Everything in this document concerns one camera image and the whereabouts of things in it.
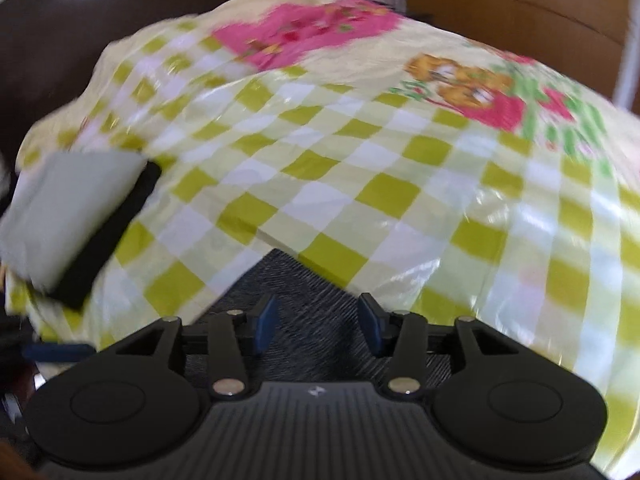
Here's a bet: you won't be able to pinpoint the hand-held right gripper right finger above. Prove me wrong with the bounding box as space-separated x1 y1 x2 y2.
357 292 521 397

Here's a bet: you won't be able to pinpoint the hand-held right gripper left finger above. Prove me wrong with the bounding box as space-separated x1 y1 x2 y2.
116 294 279 397

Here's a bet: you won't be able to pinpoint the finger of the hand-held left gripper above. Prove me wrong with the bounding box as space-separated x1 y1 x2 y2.
22 342 95 364

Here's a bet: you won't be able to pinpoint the dark grey pants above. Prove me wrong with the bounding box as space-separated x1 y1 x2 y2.
187 249 453 391

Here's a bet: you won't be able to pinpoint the folded grey cloth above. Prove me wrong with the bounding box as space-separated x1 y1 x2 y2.
0 151 148 295

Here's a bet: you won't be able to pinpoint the checkered printed bed sheet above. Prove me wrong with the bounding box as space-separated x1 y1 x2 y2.
5 0 640 480

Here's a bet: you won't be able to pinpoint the wooden wardrobe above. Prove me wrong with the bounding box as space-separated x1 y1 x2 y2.
407 0 640 106

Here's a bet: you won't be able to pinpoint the white door frame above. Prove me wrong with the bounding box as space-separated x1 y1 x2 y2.
612 20 640 109

